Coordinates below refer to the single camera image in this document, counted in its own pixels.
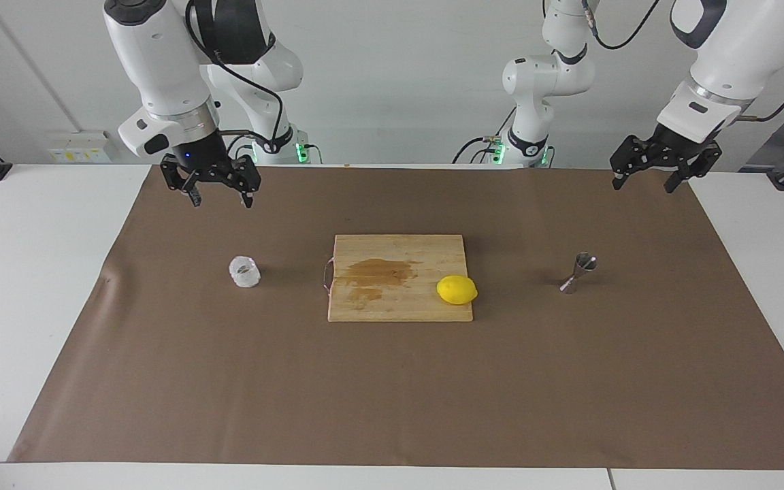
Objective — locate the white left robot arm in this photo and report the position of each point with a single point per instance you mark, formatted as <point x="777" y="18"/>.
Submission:
<point x="732" y="54"/>

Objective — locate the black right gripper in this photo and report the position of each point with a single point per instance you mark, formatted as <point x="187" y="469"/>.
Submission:
<point x="201" y="158"/>

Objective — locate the clear glass cup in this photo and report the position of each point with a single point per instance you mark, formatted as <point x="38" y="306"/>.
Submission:
<point x="245" y="272"/>

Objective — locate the steel jigger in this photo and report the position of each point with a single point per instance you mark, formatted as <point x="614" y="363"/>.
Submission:
<point x="572" y="282"/>

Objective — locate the dark grey panel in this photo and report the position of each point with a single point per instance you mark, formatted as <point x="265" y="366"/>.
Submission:
<point x="783" y="146"/>

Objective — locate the wooden cutting board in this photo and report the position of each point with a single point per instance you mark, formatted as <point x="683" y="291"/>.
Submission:
<point x="399" y="306"/>

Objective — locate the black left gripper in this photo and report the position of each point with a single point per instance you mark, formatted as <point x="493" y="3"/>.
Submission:
<point x="674" y="148"/>

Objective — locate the brown paper table mat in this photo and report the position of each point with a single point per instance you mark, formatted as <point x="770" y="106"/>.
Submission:
<point x="392" y="395"/>

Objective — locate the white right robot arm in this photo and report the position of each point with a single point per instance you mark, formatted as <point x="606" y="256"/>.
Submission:
<point x="160" y="61"/>

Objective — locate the yellow lemon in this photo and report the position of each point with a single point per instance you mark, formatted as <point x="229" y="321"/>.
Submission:
<point x="456" y="290"/>

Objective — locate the white wall socket box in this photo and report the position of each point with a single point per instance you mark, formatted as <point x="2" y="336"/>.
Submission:
<point x="79" y="146"/>

